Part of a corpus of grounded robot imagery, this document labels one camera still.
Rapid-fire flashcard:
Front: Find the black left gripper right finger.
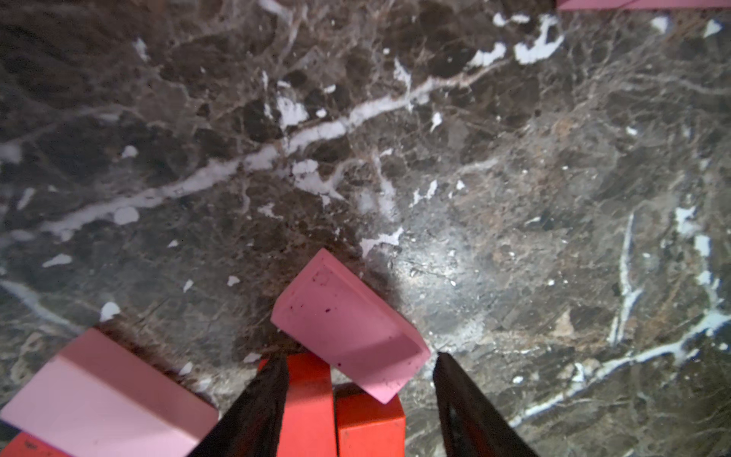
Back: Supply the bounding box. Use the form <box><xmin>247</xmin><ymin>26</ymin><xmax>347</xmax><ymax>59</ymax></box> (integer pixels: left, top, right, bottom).
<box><xmin>433</xmin><ymin>352</ymin><xmax>537</xmax><ymax>457</ymax></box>

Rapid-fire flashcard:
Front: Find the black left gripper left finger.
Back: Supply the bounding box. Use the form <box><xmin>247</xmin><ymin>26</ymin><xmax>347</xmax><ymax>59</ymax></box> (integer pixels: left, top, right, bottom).
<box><xmin>188</xmin><ymin>355</ymin><xmax>289</xmax><ymax>457</ymax></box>

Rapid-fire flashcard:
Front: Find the red row block left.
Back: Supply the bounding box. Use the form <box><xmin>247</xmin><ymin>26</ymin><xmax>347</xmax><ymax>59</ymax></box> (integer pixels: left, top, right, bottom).
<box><xmin>334</xmin><ymin>383</ymin><xmax>407</xmax><ymax>457</ymax></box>

